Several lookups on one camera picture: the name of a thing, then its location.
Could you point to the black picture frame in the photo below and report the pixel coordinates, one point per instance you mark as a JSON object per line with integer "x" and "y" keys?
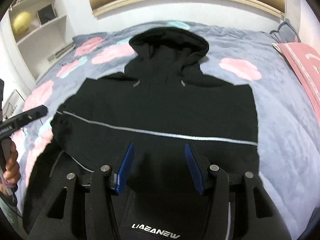
{"x": 46, "y": 14}

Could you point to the black hooded jacket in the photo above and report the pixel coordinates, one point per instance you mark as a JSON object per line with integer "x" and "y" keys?
{"x": 159, "y": 104}

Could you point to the yellow ball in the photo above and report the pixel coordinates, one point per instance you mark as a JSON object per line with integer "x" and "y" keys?
{"x": 21, "y": 23}

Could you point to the grey pillow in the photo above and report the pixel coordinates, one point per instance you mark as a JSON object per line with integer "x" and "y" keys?
{"x": 285, "y": 33}

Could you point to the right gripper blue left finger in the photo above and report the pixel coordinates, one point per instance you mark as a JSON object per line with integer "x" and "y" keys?
{"x": 124, "y": 169}

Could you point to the white wall shelf unit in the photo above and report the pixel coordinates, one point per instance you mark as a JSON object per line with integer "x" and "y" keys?
{"x": 24, "y": 57}

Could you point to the grey floral bed quilt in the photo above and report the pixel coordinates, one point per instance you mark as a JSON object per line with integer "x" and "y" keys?
{"x": 288, "y": 127}

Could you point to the person's left hand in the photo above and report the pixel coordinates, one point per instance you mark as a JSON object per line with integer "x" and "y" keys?
{"x": 12, "y": 169}

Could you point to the books on lower shelf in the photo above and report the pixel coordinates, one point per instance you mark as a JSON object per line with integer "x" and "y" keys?
{"x": 59, "y": 53}

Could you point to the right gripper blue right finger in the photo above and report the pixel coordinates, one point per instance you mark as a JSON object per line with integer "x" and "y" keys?
{"x": 198, "y": 168}

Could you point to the pink patterned pillow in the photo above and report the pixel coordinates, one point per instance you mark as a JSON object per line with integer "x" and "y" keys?
{"x": 304, "y": 61}

